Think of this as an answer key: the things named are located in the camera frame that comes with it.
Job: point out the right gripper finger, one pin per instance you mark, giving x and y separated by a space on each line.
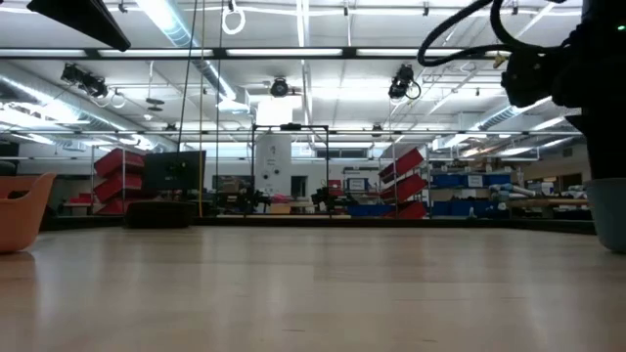
589 146
615 146

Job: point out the grey material roll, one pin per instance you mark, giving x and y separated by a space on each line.
511 189
577 188

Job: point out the black disc lamp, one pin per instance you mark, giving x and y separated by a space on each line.
155 101

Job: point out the black round ceiling camera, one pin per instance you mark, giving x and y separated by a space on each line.
279 87

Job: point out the blue storage bin row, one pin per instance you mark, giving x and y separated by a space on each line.
455 207

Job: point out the thin black crossbar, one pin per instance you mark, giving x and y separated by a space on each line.
440 132

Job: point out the black background robot arm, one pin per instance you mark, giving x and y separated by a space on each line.
328 195
252 199

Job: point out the black aluminium table frame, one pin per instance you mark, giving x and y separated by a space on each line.
391 223

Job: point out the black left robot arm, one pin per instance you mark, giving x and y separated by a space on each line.
83 19

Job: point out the wide blue storage bin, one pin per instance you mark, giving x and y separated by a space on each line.
367 210

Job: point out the wooden workbench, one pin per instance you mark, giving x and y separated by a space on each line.
548 201

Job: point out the red storage bin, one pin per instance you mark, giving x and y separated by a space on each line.
112 207
408 187
117 188
411 210
120 162
403 163

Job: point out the black flat screen monitor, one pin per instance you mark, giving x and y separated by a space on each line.
173 171

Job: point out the silver ventilation duct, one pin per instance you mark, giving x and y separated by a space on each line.
166 24
504 117
29 93

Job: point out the black overhead beam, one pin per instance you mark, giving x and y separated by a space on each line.
293 52

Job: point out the black ceiling device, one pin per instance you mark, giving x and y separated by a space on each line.
83 78

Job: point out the white cylindrical column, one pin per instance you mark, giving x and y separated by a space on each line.
273 161

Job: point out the orange plastic tray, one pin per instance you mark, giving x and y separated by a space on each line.
22 220

